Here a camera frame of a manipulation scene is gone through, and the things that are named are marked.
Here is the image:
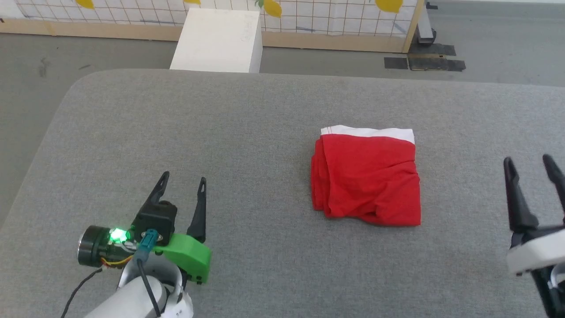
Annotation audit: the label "black cable with teal connector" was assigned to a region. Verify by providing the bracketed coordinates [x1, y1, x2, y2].
[135, 229, 163, 318]

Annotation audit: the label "grey metal panel stand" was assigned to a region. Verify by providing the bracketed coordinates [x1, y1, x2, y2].
[417, 2, 438, 45]

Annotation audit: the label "red shorts with white trim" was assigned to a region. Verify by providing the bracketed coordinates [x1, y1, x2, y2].
[310, 125, 422, 227]

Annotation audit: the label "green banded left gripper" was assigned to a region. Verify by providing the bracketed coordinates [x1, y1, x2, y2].
[78, 171, 212, 284]

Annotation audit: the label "lemon print grid panel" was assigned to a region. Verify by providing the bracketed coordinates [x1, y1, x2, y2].
[0, 0, 427, 54]

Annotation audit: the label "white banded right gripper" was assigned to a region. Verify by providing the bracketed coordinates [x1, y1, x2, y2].
[504, 154, 565, 277]

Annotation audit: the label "grey fabric sofa cushion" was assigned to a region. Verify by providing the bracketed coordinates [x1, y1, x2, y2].
[0, 68, 565, 318]

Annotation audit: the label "thin black cable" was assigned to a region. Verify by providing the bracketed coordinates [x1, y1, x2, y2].
[60, 267, 103, 318]

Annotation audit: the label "white box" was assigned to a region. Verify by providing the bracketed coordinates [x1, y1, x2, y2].
[169, 8, 264, 74]

